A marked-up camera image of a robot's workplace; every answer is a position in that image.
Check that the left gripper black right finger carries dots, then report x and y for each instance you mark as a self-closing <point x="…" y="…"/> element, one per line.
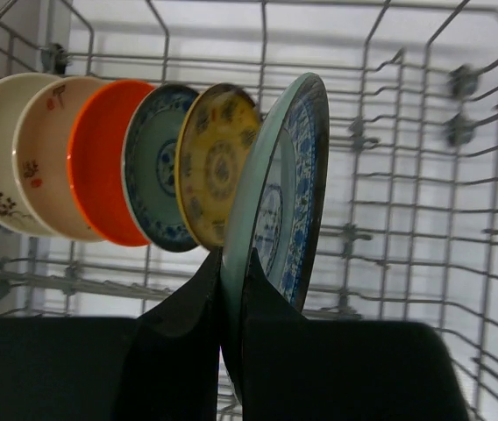
<point x="296" y="368"/>

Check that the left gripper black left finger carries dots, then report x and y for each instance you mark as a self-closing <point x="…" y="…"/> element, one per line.
<point x="162" y="365"/>

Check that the blue patterned plate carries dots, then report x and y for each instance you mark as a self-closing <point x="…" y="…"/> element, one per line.
<point x="147" y="166"/>
<point x="278" y="206"/>

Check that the yellow patterned plate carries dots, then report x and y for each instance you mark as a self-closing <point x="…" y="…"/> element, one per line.
<point x="216" y="136"/>

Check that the orange plate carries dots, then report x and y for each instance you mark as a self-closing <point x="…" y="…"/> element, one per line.
<point x="94" y="160"/>

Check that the cream plate small motifs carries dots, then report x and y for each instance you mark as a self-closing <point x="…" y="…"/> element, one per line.
<point x="39" y="154"/>

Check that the cream plate green patch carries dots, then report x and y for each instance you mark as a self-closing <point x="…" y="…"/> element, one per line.
<point x="15" y="93"/>

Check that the grey wire dish rack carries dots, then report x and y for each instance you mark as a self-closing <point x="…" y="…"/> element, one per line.
<point x="410" y="225"/>

